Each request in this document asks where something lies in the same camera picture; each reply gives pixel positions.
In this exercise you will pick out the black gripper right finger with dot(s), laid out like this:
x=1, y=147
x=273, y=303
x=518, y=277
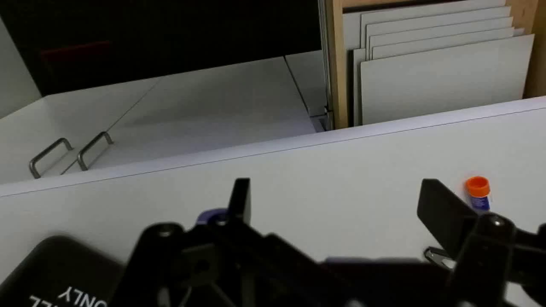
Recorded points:
x=445, y=216

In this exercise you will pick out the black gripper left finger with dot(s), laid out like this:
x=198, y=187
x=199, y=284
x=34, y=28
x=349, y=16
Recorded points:
x=239, y=204

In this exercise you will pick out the orange capped small bottle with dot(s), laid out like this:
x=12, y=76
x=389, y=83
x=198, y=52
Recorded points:
x=477, y=192

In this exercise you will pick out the front white paper sheet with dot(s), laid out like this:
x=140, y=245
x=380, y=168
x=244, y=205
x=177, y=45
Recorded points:
x=443, y=79

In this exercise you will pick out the stacked white paper sheets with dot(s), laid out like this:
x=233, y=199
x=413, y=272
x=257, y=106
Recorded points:
x=413, y=30

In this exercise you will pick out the black box with white text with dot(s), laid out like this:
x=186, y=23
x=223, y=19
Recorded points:
x=61, y=272

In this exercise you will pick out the right metal cabinet handle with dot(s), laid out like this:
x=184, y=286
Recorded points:
x=88, y=147

